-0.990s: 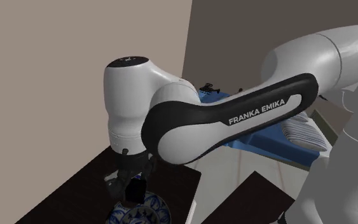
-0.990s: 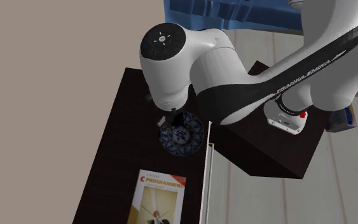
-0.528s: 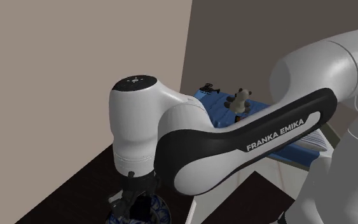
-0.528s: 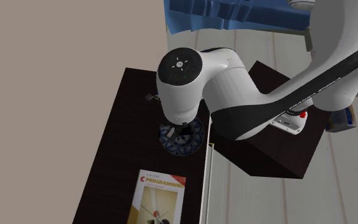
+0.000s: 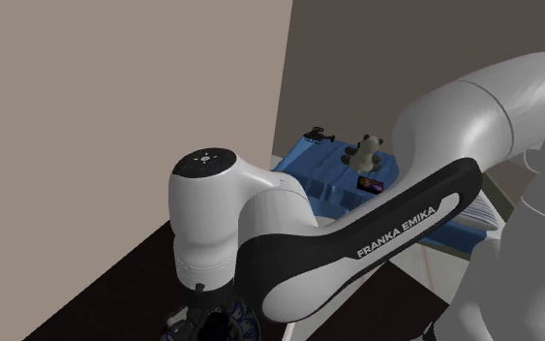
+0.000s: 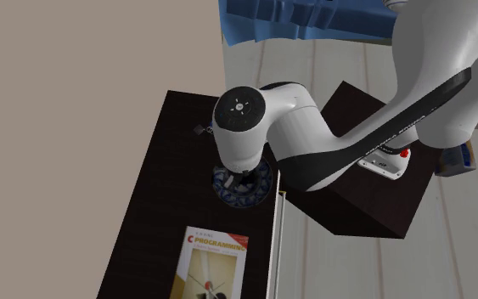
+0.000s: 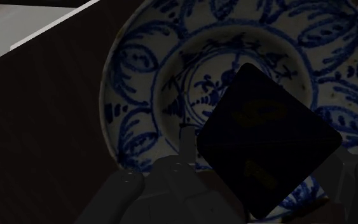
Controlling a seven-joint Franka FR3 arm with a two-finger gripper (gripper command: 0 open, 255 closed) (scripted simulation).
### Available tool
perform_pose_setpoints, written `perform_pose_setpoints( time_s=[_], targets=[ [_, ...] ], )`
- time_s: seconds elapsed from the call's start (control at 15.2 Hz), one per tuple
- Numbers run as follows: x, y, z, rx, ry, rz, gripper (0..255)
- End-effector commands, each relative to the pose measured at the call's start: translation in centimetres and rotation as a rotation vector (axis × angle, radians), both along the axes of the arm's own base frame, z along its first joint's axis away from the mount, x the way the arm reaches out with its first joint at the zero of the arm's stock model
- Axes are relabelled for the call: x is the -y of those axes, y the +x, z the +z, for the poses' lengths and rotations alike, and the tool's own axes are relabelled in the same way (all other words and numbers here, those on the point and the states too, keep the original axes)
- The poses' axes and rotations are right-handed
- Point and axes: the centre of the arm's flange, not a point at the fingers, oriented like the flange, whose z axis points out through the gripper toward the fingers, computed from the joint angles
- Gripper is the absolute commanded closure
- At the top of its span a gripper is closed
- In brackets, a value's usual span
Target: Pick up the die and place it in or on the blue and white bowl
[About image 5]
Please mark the bed with blue blanket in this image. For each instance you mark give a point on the bed with blue blanket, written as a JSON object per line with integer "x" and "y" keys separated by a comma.
{"x": 319, "y": 174}

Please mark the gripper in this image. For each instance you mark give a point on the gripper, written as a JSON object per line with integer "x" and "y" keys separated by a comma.
{"x": 213, "y": 328}

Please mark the striped white pillow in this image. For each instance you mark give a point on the striped white pillow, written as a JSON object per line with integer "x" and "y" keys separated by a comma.
{"x": 478, "y": 215}

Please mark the black phone with colourful screen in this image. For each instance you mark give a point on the black phone with colourful screen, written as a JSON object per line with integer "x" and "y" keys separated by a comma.
{"x": 370, "y": 184}

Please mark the grey plush bear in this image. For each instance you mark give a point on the grey plush bear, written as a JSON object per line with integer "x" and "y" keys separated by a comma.
{"x": 365, "y": 153}

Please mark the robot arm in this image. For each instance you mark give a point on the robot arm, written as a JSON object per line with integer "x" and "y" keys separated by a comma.
{"x": 206, "y": 212}

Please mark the blue white patterned round object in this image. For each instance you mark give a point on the blue white patterned round object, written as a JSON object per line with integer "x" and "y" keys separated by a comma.
{"x": 243, "y": 323}

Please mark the black toy helicopter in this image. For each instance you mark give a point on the black toy helicopter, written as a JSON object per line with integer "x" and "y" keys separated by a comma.
{"x": 318, "y": 135}

